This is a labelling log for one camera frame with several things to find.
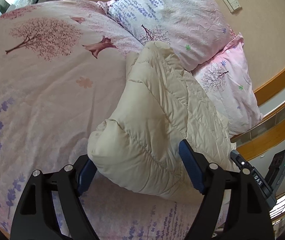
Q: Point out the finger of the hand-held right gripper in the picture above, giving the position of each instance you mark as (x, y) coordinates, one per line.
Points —
(238, 161)

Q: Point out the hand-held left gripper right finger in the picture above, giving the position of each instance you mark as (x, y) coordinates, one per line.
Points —
(191, 167)

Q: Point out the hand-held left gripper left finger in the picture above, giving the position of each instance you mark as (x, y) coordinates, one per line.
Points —
(86, 177)

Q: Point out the cream quilted down jacket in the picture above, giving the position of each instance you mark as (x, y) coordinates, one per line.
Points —
(155, 120)

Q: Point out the barred window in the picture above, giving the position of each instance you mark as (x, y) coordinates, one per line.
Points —
(281, 205)

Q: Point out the wooden cabinet with glass doors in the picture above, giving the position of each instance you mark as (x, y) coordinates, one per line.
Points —
(270, 132)

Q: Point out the pink tree print pillow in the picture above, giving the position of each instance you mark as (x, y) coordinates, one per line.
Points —
(230, 87)

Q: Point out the pink floral bed sheet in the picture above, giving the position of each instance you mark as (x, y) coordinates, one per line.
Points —
(45, 85)

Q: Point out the white lavender print pillow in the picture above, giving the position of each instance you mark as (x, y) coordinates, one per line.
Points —
(172, 15)

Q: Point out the white wall switch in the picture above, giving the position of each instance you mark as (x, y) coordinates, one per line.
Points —
(232, 3)

